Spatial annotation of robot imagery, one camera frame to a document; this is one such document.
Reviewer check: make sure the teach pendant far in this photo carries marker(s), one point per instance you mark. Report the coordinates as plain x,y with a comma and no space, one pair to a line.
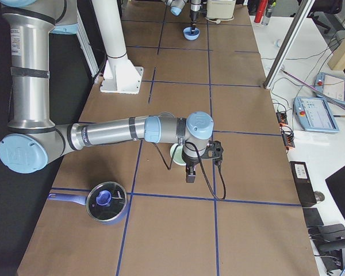
331,86

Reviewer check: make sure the green bowl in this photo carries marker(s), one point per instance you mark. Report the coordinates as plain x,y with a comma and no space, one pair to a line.
176,152

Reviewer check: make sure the white appliance box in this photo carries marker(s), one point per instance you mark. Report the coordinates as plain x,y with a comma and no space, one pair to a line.
220,9

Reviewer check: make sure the teach pendant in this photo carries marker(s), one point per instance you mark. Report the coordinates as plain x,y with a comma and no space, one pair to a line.
314,115
331,86

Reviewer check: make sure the aluminium frame post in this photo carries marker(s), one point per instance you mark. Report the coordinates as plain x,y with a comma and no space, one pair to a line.
287,42

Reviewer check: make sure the blue bowl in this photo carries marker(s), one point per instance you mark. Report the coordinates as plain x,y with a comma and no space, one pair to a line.
191,34

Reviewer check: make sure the teach pendant near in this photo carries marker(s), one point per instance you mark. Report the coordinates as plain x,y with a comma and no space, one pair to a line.
314,115

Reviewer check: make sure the red bottle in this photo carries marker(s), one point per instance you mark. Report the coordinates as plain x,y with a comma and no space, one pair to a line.
260,11

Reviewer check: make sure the blue pot with glass lid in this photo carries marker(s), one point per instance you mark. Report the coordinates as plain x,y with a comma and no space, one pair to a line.
107,203

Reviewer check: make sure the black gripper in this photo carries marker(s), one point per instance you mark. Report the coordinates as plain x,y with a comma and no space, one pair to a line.
194,11
189,160

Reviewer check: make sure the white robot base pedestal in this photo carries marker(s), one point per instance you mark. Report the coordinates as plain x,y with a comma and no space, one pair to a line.
120,75

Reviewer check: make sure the black power box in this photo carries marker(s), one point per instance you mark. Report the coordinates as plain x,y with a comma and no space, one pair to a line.
303,184

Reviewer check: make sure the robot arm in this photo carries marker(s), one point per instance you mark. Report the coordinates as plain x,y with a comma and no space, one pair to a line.
34,140
176,7

